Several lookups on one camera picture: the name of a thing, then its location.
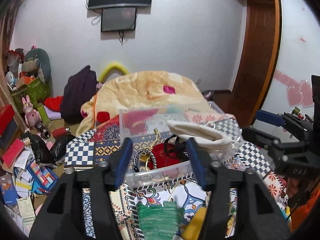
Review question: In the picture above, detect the yellow curved foam hoop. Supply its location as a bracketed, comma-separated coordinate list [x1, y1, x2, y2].
[98, 61, 130, 83]

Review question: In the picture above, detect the red velvet pouch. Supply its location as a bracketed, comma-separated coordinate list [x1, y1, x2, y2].
[151, 142, 189, 168]

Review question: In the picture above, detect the small wall monitor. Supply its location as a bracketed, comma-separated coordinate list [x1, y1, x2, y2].
[101, 7, 137, 32]

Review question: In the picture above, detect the dark purple clothing pile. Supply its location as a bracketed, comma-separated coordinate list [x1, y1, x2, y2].
[60, 65, 97, 124]

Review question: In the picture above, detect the patterned bed sheet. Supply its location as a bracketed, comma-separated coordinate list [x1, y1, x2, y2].
[65, 122, 289, 239]

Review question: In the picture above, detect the pink bunny doll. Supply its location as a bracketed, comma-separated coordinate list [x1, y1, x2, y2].
[22, 95, 42, 128]

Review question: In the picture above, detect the beige patterned blanket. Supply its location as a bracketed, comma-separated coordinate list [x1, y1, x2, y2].
[76, 71, 217, 136]

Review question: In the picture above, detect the yellow sponge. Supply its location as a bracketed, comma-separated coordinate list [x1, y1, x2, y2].
[181, 207, 207, 240]

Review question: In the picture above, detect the red gift box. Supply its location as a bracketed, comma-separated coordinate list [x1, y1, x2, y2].
[0, 105, 15, 136]

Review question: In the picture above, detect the green knitted cloth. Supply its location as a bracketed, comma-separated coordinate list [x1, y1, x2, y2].
[137, 201, 185, 240]

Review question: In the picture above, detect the green storage basket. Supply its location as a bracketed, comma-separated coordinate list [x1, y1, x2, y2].
[10, 77, 50, 113]

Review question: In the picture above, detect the clear plastic storage box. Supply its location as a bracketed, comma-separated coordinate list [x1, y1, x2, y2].
[119, 102, 244, 188]

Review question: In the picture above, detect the grey plush toy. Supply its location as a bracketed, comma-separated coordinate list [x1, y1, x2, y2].
[22, 48, 51, 83]

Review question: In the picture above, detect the black lace fabric item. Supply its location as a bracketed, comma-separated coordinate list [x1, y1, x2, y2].
[164, 134, 189, 162]

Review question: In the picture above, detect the white drawstring pouch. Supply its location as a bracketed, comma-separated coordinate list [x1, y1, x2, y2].
[167, 120, 232, 153]

